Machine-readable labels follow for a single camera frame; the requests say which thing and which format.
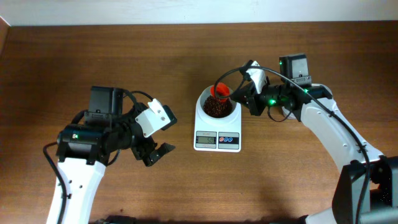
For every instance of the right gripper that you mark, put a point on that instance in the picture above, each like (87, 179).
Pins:
(253, 103)

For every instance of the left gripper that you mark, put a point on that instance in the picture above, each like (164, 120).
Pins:
(157, 154)

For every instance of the orange measuring scoop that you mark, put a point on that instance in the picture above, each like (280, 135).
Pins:
(220, 92)

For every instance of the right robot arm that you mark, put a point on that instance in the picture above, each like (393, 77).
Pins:
(366, 191)

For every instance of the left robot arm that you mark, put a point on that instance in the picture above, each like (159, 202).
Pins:
(78, 168)

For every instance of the white digital kitchen scale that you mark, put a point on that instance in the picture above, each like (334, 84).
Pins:
(218, 135)

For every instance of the beans in white bowl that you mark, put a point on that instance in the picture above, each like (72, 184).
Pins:
(217, 108)

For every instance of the white round bowl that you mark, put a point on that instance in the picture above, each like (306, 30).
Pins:
(206, 93)

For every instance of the clear plastic container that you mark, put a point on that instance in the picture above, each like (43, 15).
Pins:
(286, 112)

